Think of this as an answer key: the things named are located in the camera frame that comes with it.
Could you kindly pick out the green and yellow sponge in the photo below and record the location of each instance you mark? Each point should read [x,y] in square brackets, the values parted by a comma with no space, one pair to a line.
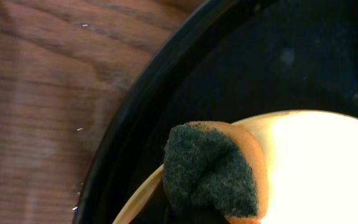
[212,164]

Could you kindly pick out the yellow plate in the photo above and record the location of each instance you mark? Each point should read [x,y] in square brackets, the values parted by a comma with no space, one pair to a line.
[312,166]

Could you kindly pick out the round black tray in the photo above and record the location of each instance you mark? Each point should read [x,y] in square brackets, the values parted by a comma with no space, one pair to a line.
[230,60]

